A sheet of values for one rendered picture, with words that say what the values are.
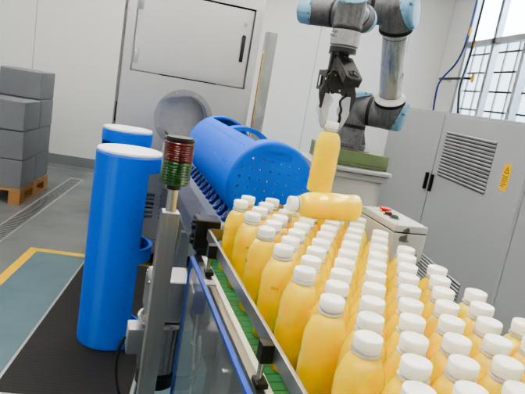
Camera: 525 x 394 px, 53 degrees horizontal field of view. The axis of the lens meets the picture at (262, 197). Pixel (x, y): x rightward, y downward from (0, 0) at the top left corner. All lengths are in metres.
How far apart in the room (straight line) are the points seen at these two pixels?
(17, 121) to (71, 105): 2.05
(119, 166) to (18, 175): 3.02
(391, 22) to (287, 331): 1.22
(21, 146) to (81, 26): 2.37
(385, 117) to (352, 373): 1.46
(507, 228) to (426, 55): 4.65
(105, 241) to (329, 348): 1.61
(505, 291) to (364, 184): 1.27
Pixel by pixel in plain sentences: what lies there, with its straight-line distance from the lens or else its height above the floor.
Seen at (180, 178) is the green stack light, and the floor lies 1.18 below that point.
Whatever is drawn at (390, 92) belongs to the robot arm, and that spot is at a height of 1.45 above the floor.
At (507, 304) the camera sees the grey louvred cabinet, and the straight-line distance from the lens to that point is 3.11.
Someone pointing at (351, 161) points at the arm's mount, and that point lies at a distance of 2.08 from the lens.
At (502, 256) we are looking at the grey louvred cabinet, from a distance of 3.00.
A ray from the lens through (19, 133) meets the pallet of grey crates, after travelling 5.13.
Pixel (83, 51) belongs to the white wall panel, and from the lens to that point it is 7.04.
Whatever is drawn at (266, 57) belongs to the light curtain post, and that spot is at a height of 1.56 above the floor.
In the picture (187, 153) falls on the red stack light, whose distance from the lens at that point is 1.09.
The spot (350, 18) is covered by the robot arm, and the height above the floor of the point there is 1.59.
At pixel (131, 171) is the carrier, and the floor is 0.97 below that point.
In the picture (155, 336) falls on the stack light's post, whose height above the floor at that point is 0.81.
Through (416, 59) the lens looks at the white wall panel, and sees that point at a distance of 7.32.
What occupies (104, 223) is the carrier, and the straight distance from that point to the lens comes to 2.30.
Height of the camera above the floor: 1.38
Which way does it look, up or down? 11 degrees down
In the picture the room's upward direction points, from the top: 10 degrees clockwise
